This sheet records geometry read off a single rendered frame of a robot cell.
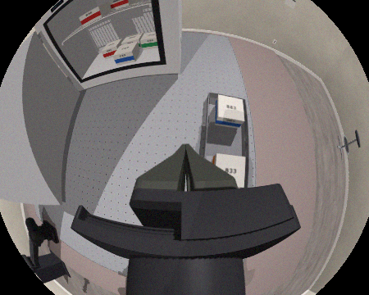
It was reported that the white table-top freezer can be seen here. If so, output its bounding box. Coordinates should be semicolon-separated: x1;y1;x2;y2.
0;0;182;206

